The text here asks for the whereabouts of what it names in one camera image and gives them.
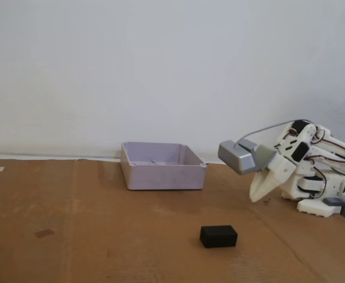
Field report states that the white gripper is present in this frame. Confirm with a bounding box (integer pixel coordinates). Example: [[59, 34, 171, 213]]
[[249, 151, 297, 203]]

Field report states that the black rectangular block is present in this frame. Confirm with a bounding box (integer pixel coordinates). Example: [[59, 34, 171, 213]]
[[199, 225, 238, 250]]

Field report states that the lilac plastic box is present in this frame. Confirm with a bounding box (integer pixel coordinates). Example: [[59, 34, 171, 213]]
[[120, 141, 207, 192]]

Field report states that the grey table clamp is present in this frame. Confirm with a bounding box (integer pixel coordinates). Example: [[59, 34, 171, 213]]
[[324, 197, 345, 221]]

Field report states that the brown cardboard sheet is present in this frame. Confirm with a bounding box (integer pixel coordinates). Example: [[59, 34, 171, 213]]
[[0, 159, 345, 283]]

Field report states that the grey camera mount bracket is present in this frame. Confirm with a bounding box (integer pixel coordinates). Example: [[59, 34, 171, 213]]
[[250, 144, 278, 173]]

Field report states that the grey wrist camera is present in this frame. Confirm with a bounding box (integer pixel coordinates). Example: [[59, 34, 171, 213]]
[[218, 140, 258, 176]]

